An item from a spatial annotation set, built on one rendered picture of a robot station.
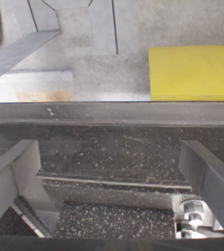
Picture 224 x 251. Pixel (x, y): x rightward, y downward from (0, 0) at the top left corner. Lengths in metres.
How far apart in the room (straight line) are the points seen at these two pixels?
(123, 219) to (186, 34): 0.73
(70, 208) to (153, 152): 0.22
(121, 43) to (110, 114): 0.41
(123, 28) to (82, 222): 0.71
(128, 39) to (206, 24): 0.31
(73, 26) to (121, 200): 0.74
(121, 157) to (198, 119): 0.23
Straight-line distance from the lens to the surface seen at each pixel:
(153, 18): 0.84
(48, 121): 0.59
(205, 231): 0.66
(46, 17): 0.91
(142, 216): 0.35
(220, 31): 0.91
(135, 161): 0.43
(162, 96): 0.50
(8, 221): 0.49
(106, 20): 0.84
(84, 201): 0.37
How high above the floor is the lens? 0.83
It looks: 49 degrees down
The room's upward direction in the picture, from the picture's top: 168 degrees counter-clockwise
